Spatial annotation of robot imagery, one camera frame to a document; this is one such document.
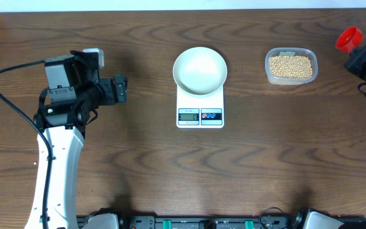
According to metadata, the white digital kitchen scale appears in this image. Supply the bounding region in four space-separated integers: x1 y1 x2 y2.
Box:
176 87 224 128

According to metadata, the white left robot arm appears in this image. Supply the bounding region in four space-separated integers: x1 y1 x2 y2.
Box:
26 74 128 228

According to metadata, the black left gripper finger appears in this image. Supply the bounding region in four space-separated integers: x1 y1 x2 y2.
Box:
116 85 127 102
114 74 128 87

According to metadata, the cream ceramic bowl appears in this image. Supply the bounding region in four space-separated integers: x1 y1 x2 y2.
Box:
172 46 228 96

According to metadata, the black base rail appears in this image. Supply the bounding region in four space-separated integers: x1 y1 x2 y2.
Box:
76 207 366 229

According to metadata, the red plastic measuring scoop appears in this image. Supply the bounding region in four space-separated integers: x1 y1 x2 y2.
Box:
335 26 363 53

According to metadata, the clear plastic soybean container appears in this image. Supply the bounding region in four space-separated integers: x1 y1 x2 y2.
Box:
264 48 318 86

